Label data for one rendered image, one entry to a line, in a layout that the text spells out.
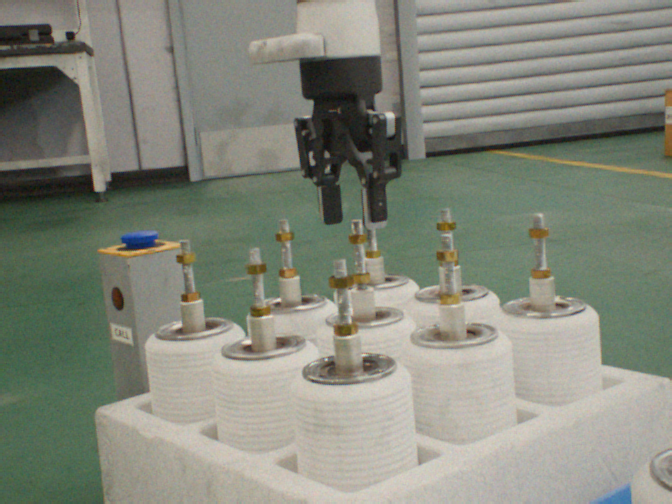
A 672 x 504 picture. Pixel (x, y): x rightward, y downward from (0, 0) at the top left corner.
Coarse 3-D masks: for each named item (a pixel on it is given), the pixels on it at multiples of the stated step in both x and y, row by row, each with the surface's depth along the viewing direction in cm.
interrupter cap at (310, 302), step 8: (304, 296) 107; (312, 296) 106; (320, 296) 105; (272, 304) 104; (280, 304) 105; (304, 304) 104; (312, 304) 102; (320, 304) 102; (272, 312) 101; (280, 312) 100; (288, 312) 100; (296, 312) 100
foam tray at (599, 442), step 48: (624, 384) 92; (144, 432) 92; (192, 432) 89; (528, 432) 82; (576, 432) 85; (624, 432) 89; (144, 480) 93; (192, 480) 86; (240, 480) 79; (288, 480) 76; (384, 480) 75; (432, 480) 74; (480, 480) 78; (528, 480) 81; (576, 480) 85; (624, 480) 89
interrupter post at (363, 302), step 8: (368, 288) 94; (352, 296) 94; (360, 296) 93; (368, 296) 94; (352, 304) 94; (360, 304) 94; (368, 304) 94; (360, 312) 94; (368, 312) 94; (360, 320) 94; (368, 320) 94
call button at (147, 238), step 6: (126, 234) 111; (132, 234) 111; (138, 234) 110; (144, 234) 110; (150, 234) 110; (156, 234) 111; (126, 240) 110; (132, 240) 110; (138, 240) 110; (144, 240) 110; (150, 240) 110; (126, 246) 111; (132, 246) 110; (138, 246) 110; (144, 246) 110; (150, 246) 111
